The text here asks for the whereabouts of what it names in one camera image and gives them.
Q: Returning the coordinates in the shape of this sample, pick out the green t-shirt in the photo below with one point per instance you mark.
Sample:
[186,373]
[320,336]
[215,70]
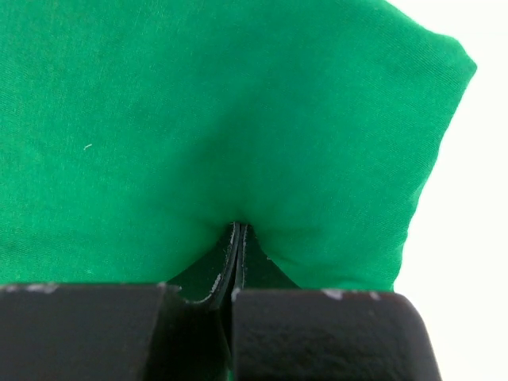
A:
[134,133]

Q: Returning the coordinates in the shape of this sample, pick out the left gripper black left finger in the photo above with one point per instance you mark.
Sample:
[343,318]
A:
[119,331]

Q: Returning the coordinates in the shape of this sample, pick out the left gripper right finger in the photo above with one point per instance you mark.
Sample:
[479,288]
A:
[327,334]

